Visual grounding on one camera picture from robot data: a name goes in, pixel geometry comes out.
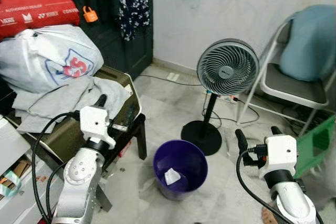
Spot white paper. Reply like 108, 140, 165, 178
164, 168, 183, 186

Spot black low table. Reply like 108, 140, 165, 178
89, 113, 149, 213

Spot olive brown suitcase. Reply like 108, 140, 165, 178
21, 66, 143, 164

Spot grey cloth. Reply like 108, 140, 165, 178
12, 76, 132, 133

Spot green plastic stool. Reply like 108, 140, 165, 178
294, 115, 336, 178

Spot white power strip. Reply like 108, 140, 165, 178
207, 92, 237, 104

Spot grey folding chair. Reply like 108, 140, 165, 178
236, 14, 336, 130

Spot black wardrobe door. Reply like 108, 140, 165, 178
73, 0, 154, 80

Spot purple waste bin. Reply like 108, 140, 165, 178
153, 139, 208, 201

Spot person bare foot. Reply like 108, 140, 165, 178
261, 207, 289, 224

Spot person leg grey trousers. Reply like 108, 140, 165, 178
299, 153, 336, 209

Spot white plastic bag blue logo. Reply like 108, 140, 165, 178
0, 24, 104, 94

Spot orange padlock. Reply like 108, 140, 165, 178
82, 6, 99, 23

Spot white shelf unit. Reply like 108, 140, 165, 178
0, 116, 58, 224

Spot blue grey cushion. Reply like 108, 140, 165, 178
279, 5, 336, 82

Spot navy floral garment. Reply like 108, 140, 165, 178
115, 0, 151, 41

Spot red sports bag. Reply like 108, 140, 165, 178
0, 0, 82, 41

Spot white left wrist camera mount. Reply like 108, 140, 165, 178
79, 105, 117, 148

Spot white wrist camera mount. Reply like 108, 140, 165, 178
258, 135, 298, 178
79, 105, 117, 148

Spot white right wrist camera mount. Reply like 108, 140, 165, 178
258, 135, 298, 178

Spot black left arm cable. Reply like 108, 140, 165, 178
30, 110, 82, 224

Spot grey pedestal fan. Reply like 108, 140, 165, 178
181, 38, 260, 156

